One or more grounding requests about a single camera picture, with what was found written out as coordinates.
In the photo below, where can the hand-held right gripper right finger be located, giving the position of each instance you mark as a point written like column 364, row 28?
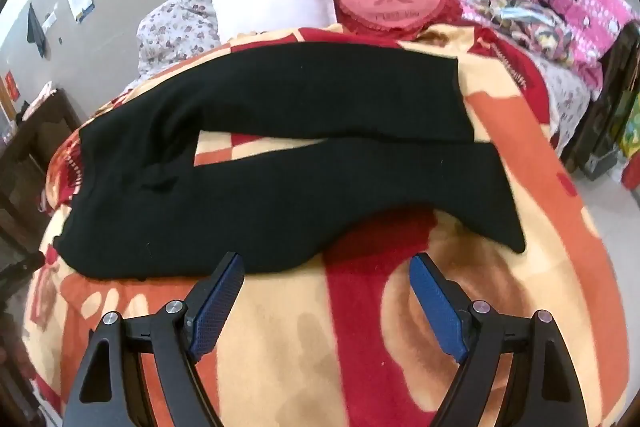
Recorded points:
column 437, row 307

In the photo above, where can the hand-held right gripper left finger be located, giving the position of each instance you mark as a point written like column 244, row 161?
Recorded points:
column 215, row 307

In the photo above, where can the black pants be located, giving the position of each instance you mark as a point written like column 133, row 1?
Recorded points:
column 300, row 107

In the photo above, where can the orange red printed blanket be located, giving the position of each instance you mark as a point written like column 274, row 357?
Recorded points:
column 525, row 257

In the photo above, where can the floral bed sheet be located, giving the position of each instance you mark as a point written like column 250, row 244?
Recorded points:
column 567, row 107

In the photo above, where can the dark wooden table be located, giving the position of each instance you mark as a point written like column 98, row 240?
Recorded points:
column 35, row 142

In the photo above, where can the pink cloth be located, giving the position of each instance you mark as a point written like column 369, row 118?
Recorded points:
column 40, row 99

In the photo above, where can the colourful patterned cloth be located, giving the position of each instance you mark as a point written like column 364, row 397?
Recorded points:
column 530, row 27

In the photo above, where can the white pillow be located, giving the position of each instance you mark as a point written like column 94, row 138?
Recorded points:
column 275, row 4

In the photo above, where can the dark wooden bed frame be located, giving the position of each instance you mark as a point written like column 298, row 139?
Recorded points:
column 607, row 107

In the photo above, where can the dark cloth on wall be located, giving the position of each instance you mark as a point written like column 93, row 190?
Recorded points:
column 36, row 29

